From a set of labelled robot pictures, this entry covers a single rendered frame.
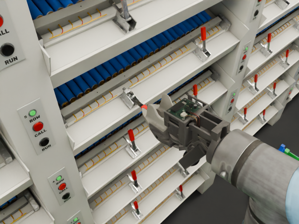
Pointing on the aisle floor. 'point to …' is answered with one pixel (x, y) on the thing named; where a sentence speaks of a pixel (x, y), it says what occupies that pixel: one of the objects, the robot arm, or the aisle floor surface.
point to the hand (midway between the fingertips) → (149, 112)
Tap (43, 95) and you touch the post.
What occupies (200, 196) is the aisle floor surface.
